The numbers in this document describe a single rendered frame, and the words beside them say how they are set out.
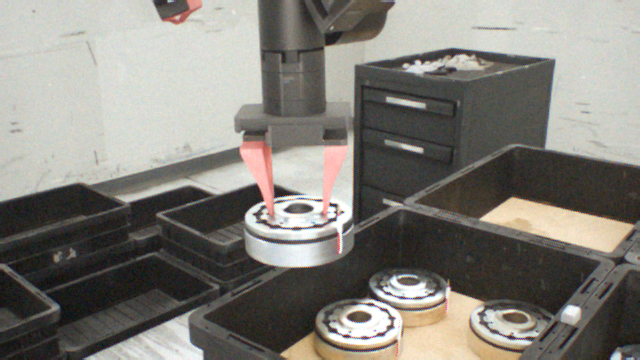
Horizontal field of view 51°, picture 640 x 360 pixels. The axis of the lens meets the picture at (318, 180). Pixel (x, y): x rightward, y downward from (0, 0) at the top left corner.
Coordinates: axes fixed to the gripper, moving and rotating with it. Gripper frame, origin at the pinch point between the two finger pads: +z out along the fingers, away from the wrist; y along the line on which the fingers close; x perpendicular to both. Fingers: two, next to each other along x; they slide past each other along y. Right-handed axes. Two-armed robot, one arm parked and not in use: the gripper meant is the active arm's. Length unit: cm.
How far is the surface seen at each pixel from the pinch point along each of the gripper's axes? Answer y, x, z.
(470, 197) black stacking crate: -26, -46, 16
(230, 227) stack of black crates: 29, -125, 51
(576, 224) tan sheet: -44, -47, 21
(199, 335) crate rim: 9.7, 3.3, 11.8
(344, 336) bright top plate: -4.2, -6.9, 18.2
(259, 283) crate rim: 4.8, -5.7, 10.9
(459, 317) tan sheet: -18.8, -16.3, 21.3
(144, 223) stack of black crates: 62, -150, 59
